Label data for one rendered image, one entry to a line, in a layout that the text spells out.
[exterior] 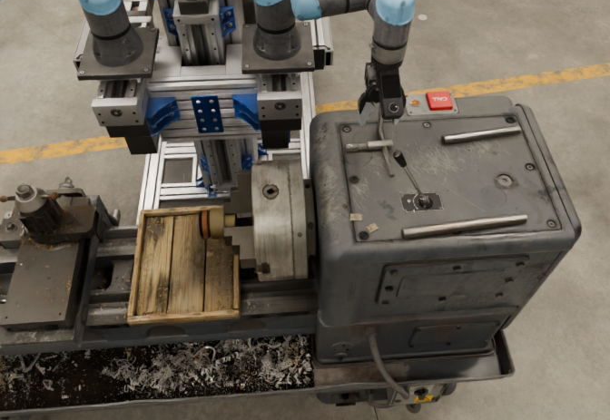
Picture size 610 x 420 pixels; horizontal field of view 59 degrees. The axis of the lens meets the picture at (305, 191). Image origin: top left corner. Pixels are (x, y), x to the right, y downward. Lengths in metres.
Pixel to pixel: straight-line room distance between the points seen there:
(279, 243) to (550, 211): 0.63
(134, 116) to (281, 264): 0.71
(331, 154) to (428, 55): 2.33
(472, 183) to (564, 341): 1.45
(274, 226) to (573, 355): 1.71
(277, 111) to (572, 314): 1.68
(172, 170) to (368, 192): 1.58
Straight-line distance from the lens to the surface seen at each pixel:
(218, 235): 1.42
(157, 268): 1.64
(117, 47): 1.76
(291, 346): 1.80
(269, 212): 1.28
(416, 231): 1.21
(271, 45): 1.70
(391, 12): 1.13
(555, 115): 3.47
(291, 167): 1.35
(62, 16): 4.17
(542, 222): 1.33
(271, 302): 1.56
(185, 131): 1.97
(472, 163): 1.38
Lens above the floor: 2.29
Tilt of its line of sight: 54 degrees down
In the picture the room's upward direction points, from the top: straight up
